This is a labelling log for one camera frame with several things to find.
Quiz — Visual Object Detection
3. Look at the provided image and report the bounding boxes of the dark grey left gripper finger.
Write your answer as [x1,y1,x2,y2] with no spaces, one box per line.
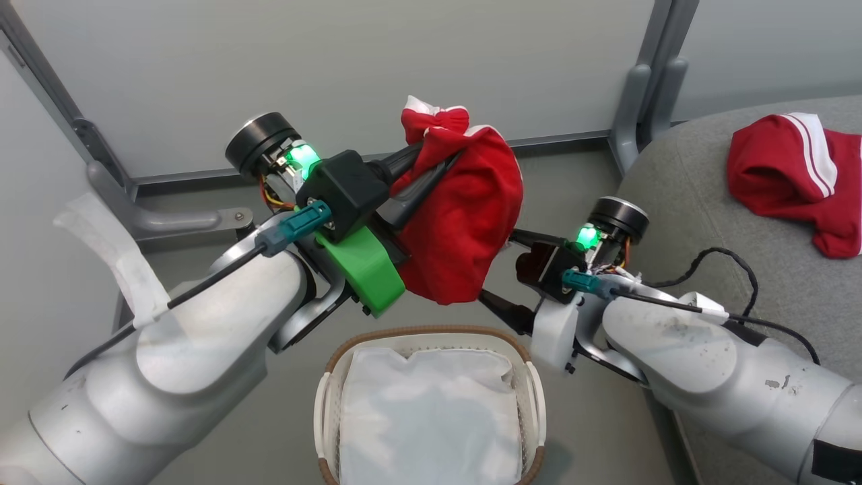
[377,141,428,186]
[385,153,466,230]

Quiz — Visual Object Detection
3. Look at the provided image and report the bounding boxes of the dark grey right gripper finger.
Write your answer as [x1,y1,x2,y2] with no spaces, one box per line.
[476,289,537,336]
[508,228,571,248]

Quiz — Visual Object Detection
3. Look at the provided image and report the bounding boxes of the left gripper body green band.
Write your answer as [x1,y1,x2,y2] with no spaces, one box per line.
[224,111,407,319]

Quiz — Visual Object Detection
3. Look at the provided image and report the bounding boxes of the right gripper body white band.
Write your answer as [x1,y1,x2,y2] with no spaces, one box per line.
[531,196,651,373]

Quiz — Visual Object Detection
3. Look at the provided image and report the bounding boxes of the red shirt white trim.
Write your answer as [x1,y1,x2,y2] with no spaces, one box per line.
[389,95,525,306]

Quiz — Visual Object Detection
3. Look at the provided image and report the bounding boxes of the red shorts white stripes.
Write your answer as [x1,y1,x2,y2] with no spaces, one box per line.
[726,112,862,260]

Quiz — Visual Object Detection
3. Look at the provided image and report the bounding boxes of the grey fabric sofa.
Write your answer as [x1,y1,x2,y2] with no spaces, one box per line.
[615,94,862,485]

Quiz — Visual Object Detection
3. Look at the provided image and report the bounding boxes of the white basket liner cloth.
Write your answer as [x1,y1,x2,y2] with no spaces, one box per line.
[339,346,524,485]

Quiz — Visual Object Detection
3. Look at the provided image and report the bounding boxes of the white laundry basket brown rim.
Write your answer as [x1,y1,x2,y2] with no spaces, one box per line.
[313,325,548,485]

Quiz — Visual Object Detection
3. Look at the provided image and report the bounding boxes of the short white tape strip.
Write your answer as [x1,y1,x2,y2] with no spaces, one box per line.
[677,290,730,325]

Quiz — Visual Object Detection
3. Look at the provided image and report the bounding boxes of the grey partition foot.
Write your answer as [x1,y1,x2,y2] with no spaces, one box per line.
[86,160,255,245]

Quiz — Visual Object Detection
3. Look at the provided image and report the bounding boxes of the long white tape strip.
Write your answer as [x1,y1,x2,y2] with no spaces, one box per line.
[53,191,191,339]

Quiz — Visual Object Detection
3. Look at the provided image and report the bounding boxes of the right black cable teal connector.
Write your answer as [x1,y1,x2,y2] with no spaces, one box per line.
[561,268,821,366]

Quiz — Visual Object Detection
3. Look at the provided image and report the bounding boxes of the black cable teal connector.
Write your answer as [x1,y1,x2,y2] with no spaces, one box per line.
[63,200,335,380]
[561,268,821,366]

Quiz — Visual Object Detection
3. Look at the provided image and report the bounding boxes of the left black cable teal connector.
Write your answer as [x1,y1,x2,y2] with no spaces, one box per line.
[63,200,335,380]

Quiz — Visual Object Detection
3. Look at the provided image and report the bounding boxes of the grey partition post with feet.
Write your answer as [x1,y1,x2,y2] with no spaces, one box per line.
[608,0,701,177]

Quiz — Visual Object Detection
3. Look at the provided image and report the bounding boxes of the looped black cable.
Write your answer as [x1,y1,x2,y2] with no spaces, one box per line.
[646,247,760,319]

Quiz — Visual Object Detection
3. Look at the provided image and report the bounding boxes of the grey slanted partition post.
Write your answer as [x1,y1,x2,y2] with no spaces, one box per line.
[0,0,139,203]

